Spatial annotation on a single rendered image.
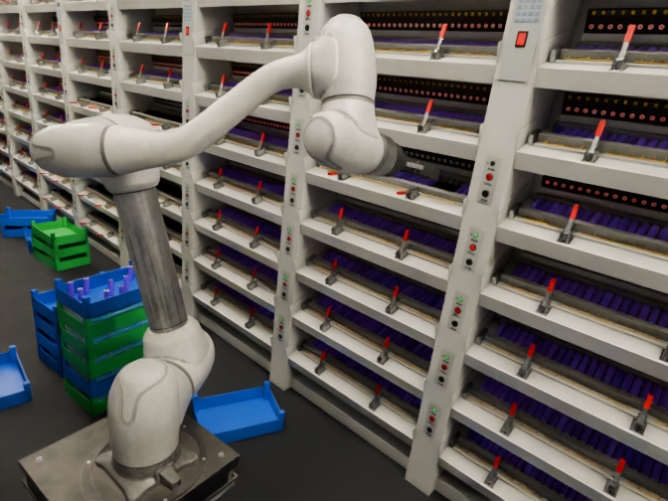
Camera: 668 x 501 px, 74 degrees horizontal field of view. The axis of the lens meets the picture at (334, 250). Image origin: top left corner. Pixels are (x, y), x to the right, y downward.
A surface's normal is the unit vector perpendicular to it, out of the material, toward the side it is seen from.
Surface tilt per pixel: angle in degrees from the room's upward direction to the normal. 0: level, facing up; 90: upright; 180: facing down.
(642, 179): 108
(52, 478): 2
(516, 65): 90
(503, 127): 90
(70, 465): 2
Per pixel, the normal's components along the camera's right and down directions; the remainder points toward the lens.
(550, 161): -0.66, 0.46
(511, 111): -0.65, 0.18
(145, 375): 0.07, -0.90
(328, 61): -0.27, 0.01
